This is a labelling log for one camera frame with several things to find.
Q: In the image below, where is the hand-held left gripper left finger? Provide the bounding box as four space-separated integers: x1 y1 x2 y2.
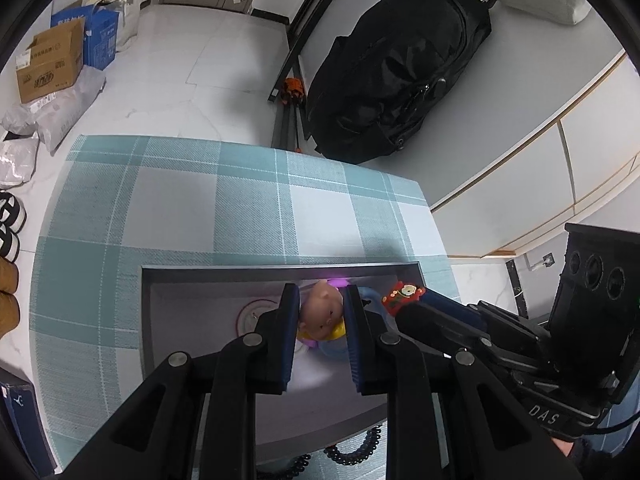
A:
62 283 301 480

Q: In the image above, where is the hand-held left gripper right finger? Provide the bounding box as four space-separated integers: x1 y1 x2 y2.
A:
342 285 583 480

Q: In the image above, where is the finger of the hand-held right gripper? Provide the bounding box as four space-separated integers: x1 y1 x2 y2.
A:
397 292 496 356
467 301 551 343

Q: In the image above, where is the pale blue ring bracelet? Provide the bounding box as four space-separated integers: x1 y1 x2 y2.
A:
317 337 349 361

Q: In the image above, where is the red ornament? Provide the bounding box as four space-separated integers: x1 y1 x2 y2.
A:
382 281 427 317

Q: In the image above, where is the white round badge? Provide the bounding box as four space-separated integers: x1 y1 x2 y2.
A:
236 297 281 336

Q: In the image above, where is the grey box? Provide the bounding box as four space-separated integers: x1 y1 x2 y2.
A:
141 261 453 453

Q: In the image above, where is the person's right forearm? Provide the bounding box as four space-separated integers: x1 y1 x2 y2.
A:
550 435 626 480

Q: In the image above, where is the white wardrobe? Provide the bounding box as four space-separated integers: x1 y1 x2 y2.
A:
360 10 640 261

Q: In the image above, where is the teal plaid tablecloth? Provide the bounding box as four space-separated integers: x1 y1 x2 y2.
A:
31 135 461 480

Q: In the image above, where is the orange tool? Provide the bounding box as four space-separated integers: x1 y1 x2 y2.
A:
281 77 305 106

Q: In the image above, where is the black backpack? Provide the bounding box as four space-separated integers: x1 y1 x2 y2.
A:
306 0 493 165

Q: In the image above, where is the dark blue shoe box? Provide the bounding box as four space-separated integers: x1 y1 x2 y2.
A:
0 367 55 478

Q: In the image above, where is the tan boot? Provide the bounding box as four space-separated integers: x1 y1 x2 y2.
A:
0 257 20 293
0 291 21 336

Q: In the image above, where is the large grey parcel bag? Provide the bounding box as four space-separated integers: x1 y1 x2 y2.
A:
1 65 107 156

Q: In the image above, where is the small grey parcel bag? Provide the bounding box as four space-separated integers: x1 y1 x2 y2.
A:
0 130 41 190

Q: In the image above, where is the blue cardboard box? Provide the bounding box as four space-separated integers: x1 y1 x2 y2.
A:
50 2 123 70

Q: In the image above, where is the white plastic bag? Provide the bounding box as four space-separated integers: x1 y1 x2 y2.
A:
114 0 142 53

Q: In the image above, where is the brown cardboard box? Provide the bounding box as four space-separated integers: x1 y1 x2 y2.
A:
15 25 85 105

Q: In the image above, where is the black cable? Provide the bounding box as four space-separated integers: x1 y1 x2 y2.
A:
592 395 640 435

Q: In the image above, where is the black bead bracelet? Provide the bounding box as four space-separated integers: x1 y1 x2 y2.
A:
324 425 383 466

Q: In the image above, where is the black metal rack frame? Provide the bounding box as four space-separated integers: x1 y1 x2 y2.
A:
265 0 371 153

